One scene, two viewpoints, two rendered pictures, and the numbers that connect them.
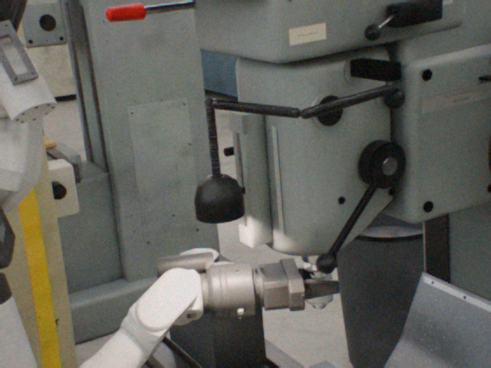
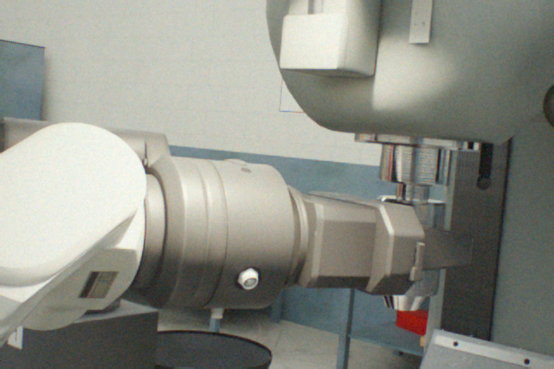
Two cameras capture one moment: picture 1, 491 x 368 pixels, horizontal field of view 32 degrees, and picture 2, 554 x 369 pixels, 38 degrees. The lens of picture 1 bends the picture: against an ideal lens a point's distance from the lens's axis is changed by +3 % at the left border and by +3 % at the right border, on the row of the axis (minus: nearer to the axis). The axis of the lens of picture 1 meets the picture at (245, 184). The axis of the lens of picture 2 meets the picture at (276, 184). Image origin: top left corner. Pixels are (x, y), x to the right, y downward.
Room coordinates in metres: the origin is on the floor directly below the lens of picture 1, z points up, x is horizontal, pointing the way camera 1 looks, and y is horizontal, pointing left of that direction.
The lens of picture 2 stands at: (0.81, 0.18, 1.30)
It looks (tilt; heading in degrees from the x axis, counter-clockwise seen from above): 3 degrees down; 338
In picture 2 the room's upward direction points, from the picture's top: 5 degrees clockwise
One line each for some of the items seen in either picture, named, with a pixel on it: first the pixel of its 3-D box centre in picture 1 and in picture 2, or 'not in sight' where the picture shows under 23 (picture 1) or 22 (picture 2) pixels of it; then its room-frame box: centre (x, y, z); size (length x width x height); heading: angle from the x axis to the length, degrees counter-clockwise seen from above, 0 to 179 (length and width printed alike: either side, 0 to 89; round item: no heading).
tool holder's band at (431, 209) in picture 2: (316, 267); (410, 206); (1.27, -0.11, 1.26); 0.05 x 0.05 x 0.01
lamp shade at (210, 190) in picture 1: (218, 194); not in sight; (1.15, 0.04, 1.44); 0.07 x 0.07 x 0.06
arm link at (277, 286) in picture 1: (263, 288); (287, 241); (1.27, -0.01, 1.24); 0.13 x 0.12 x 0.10; 5
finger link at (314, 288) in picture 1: (320, 289); (434, 249); (1.24, -0.11, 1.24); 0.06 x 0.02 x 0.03; 95
